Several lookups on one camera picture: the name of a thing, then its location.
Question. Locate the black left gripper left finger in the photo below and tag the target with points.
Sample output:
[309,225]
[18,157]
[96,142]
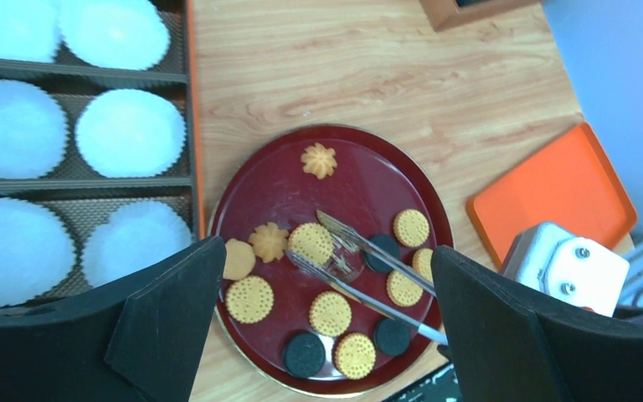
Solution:
[139,338]

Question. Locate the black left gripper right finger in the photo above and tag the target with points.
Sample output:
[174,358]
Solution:
[509,342]

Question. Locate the dotted round biscuit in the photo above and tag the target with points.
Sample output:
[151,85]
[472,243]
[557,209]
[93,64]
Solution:
[421,263]
[313,242]
[355,356]
[330,314]
[402,291]
[249,300]
[411,228]

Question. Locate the metal tongs white handle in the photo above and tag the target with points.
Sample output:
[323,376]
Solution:
[355,242]

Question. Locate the black chocolate cookie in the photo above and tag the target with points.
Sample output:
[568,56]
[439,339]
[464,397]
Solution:
[304,355]
[391,338]
[386,243]

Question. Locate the white paper cup bottom-right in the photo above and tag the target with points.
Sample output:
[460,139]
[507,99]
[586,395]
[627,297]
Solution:
[135,236]

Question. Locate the plain round butter cookie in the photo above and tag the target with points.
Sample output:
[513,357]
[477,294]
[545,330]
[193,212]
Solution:
[240,260]

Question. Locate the white paper cup bottom-left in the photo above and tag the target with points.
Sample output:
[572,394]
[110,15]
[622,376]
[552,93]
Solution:
[36,251]

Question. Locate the flower butter cookie left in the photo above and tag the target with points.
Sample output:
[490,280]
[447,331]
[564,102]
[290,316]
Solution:
[269,242]

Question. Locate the flower butter cookie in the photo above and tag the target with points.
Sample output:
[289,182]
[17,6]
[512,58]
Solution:
[319,161]
[269,242]

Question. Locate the orange box lid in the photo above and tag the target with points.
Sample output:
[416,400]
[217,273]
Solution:
[570,182]

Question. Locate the dark red round plate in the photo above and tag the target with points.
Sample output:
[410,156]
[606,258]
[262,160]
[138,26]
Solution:
[374,180]

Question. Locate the orange cookie box tray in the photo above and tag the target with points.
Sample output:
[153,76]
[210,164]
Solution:
[78,195]

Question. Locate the white paper cup middle-right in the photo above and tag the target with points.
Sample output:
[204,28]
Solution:
[130,133]

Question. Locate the white paper cup middle-left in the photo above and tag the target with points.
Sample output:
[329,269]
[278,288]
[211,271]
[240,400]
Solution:
[33,131]

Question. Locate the flower butter cookie upper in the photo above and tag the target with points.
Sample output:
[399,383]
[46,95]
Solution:
[319,161]

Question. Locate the white paper cup top-right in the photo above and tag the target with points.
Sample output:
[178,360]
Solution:
[119,34]

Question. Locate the white paper cup top-left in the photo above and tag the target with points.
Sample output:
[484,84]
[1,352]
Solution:
[29,30]

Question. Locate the wooden compartment organizer box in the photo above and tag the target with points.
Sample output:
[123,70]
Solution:
[447,14]

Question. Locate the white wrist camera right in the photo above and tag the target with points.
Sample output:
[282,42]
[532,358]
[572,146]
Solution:
[570,268]

